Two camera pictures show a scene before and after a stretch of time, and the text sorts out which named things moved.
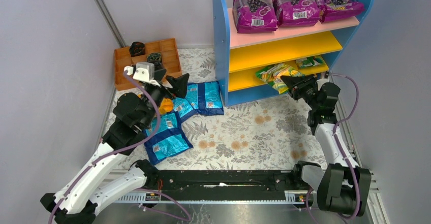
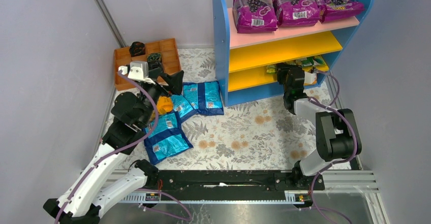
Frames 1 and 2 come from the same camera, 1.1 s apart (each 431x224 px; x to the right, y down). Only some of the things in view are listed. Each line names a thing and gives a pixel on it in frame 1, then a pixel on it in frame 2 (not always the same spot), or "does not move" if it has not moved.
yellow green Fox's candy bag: (272, 74) -> (273, 68)
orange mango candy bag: (166, 105) does not move
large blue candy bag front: (171, 138) does not move
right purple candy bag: (335, 0) does not move
